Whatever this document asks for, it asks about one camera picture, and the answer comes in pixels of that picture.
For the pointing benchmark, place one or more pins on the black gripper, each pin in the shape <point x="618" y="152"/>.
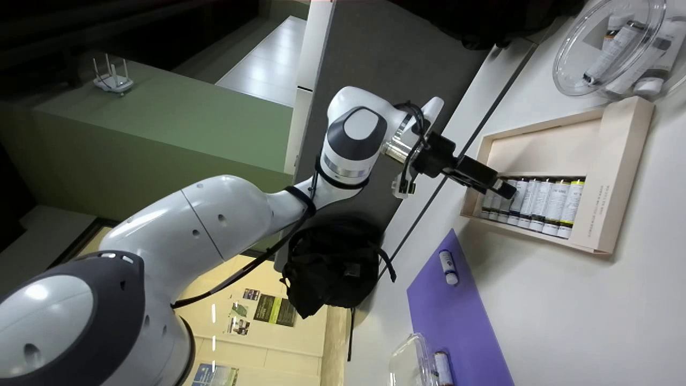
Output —
<point x="437" y="156"/>

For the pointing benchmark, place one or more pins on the white bottle in container upper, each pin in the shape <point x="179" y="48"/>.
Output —
<point x="441" y="369"/>

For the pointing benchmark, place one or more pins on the white bottle on mat edge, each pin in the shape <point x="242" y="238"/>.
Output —
<point x="448" y="268"/>

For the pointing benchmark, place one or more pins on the wire rack on cabinet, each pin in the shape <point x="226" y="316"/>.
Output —
<point x="112" y="75"/>

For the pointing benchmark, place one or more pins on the large black backpack near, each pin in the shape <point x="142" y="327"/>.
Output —
<point x="334" y="260"/>

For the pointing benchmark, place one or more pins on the wooden bottle tray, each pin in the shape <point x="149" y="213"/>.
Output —
<point x="599" y="146"/>

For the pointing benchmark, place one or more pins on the green cabinet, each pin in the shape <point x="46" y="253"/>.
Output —
<point x="113" y="155"/>

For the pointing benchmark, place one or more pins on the yellow label bottle in tray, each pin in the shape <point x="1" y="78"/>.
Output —
<point x="569" y="208"/>

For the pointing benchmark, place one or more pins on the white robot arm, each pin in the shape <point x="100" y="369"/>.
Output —
<point x="110" y="317"/>

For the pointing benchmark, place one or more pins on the clear plastic container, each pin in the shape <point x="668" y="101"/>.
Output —
<point x="411" y="362"/>

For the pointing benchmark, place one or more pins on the clear plastic bowl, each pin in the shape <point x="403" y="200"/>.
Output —
<point x="623" y="48"/>

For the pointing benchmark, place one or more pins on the purple mat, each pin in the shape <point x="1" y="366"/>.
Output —
<point x="455" y="319"/>

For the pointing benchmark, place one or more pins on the brown bottle white label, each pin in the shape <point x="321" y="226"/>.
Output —
<point x="554" y="205"/>

